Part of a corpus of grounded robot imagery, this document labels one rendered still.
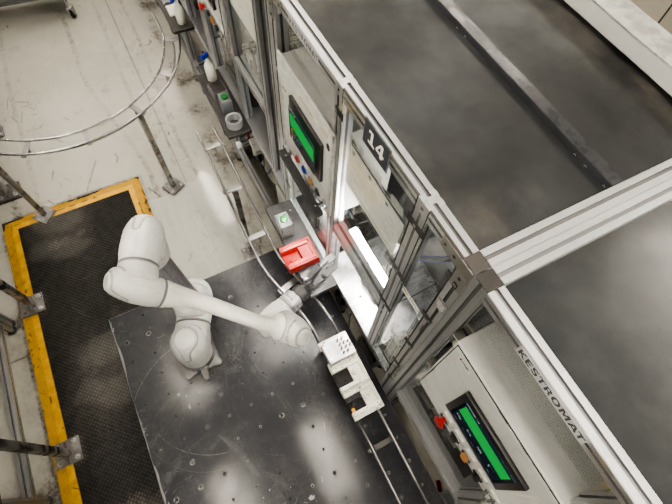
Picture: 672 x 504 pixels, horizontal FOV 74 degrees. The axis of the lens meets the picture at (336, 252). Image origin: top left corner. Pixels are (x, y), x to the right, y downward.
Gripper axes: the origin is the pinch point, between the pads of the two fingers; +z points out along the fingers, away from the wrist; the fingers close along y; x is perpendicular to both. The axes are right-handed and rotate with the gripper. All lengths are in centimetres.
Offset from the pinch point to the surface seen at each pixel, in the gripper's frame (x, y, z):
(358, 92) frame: -11, 89, 12
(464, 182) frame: -47, 82, 11
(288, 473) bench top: -38, -46, -71
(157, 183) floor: 190, -87, -10
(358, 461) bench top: -56, -50, -47
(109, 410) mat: 74, -95, -128
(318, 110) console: 8, 72, 13
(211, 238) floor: 124, -96, -11
